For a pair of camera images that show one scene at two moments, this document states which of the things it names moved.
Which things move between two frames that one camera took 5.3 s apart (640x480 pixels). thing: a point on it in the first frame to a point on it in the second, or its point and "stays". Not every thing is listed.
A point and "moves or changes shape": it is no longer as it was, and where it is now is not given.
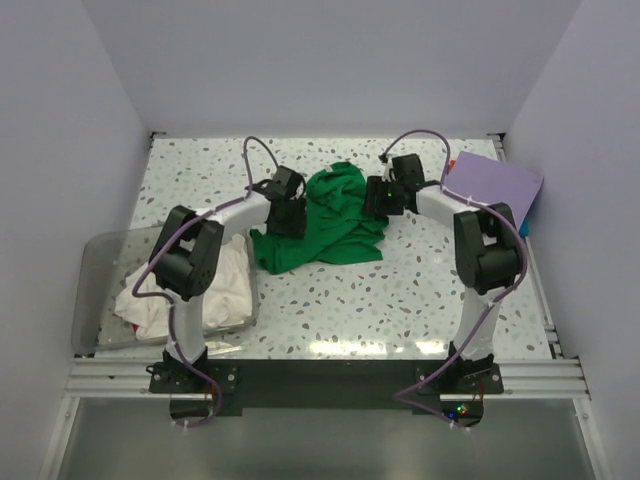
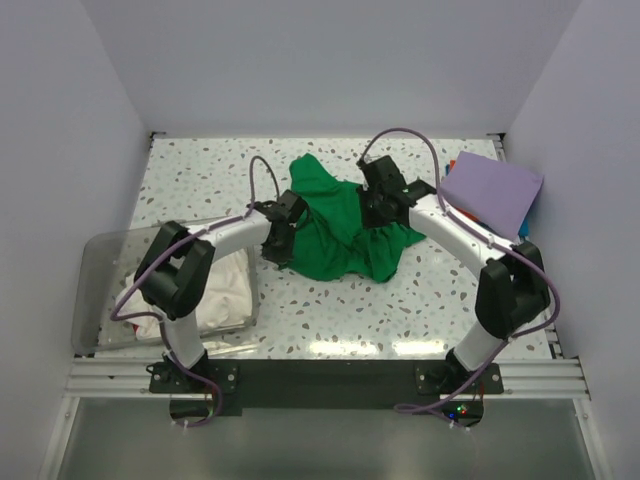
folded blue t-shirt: [524, 229] stays
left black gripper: [297, 225] to [280, 258]
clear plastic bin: [117, 303] stays
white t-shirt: [228, 304] stays
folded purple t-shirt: [496, 183] stays
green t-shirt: [338, 227] moves or changes shape
